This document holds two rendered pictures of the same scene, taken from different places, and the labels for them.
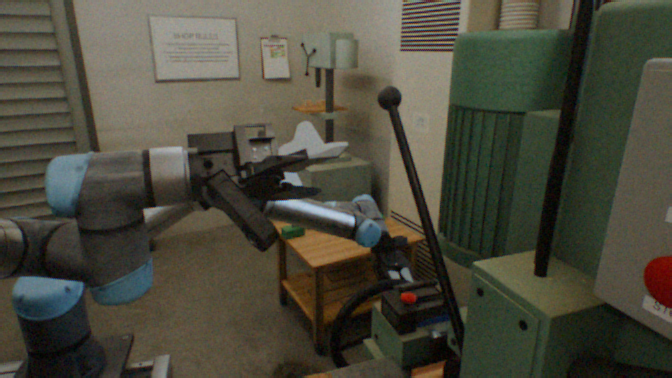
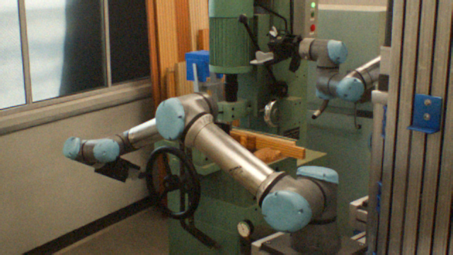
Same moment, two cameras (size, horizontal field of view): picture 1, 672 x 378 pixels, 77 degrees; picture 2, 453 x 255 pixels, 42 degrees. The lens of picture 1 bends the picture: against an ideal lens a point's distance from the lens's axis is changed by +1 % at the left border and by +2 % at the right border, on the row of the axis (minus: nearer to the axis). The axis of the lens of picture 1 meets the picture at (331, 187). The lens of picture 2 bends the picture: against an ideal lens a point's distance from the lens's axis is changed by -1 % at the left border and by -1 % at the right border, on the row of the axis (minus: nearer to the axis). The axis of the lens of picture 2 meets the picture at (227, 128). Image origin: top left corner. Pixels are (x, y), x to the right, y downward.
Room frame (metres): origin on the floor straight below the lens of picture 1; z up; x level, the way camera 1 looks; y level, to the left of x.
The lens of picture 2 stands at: (1.72, 1.84, 1.57)
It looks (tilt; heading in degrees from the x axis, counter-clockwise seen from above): 14 degrees down; 242
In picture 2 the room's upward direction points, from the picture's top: straight up
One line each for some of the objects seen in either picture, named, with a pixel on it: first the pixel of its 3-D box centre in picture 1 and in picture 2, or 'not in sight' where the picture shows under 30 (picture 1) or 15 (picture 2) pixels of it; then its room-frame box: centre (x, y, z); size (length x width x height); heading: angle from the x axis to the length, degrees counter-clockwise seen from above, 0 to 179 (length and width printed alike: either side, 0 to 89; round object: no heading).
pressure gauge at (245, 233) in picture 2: not in sight; (245, 229); (0.68, 0.07, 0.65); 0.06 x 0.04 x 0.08; 110
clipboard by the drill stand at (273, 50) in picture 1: (275, 56); not in sight; (3.60, 0.46, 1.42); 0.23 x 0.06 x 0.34; 118
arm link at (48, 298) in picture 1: (52, 304); (316, 190); (0.75, 0.57, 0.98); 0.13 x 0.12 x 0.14; 27
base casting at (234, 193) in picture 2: not in sight; (249, 167); (0.46, -0.29, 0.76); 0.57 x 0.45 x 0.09; 20
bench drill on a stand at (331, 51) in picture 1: (330, 149); not in sight; (2.98, 0.01, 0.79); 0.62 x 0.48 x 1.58; 27
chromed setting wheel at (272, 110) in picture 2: not in sight; (274, 112); (0.41, -0.18, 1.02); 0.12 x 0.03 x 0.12; 20
